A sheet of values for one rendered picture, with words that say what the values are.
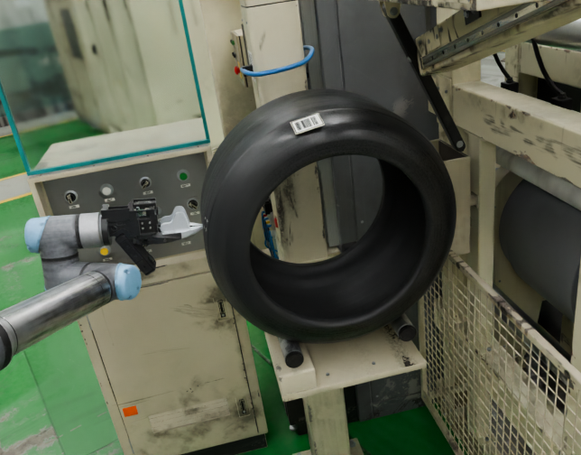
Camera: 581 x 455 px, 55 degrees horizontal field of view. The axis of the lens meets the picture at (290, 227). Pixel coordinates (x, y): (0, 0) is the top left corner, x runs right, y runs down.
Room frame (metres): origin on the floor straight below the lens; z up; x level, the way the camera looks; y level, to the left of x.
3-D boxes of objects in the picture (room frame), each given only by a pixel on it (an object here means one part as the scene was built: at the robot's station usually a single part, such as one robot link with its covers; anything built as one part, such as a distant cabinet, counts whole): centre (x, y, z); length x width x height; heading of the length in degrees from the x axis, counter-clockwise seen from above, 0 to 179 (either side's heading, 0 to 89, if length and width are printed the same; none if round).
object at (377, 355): (1.26, -0.08, 0.80); 0.37 x 0.36 x 0.02; 98
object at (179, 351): (1.84, 0.51, 0.63); 0.56 x 0.41 x 1.27; 98
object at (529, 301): (1.77, -0.84, 0.61); 0.33 x 0.06 x 0.86; 98
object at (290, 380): (1.24, 0.06, 0.84); 0.36 x 0.09 x 0.06; 8
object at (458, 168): (1.53, -0.43, 1.05); 0.20 x 0.15 x 0.30; 8
